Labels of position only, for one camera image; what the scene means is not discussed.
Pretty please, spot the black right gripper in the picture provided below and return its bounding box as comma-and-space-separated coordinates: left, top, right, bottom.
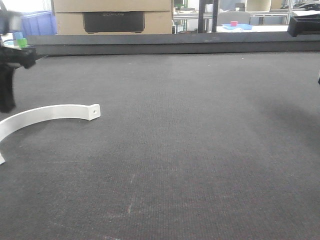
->
287, 14, 320, 37

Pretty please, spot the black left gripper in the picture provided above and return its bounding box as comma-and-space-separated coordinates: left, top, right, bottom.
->
0, 9, 37, 114

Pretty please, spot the blue crate far left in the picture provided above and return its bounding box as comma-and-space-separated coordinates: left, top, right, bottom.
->
21, 10, 57, 37

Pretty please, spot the large cardboard box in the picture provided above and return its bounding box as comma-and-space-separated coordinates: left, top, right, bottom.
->
53, 0, 173, 35

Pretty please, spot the blue tray with red cube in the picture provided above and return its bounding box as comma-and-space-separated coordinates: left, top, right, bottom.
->
222, 21, 253, 31

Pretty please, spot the black device in box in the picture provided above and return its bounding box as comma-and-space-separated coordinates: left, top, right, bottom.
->
82, 11, 145, 33

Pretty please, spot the white curved plastic bracket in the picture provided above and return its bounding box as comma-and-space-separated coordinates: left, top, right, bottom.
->
0, 103, 101, 165

